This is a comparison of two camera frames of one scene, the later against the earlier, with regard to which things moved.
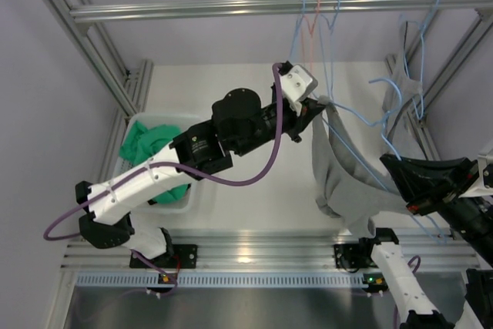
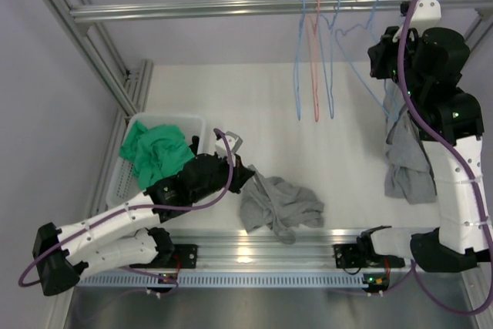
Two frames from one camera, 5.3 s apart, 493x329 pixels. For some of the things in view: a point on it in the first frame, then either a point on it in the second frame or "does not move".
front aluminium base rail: (278, 250) does not move
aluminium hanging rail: (283, 6) does not move
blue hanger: (337, 120) -> (366, 28)
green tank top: (139, 145) does not move
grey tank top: (346, 186) -> (269, 202)
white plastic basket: (124, 162) does not move
